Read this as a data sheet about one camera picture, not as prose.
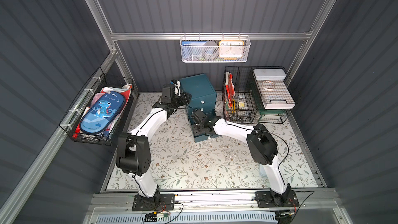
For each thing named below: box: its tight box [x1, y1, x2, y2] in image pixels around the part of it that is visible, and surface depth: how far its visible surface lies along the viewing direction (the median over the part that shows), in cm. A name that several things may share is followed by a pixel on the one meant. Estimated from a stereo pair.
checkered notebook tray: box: [256, 79, 296, 110], surface depth 95 cm
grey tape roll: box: [202, 40, 219, 60], surface depth 89 cm
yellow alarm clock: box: [218, 39, 245, 61], surface depth 90 cm
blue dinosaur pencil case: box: [79, 90, 126, 136], surface depth 66 cm
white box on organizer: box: [252, 68, 287, 81], surface depth 103 cm
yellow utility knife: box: [231, 99, 236, 114], surface depth 114 cm
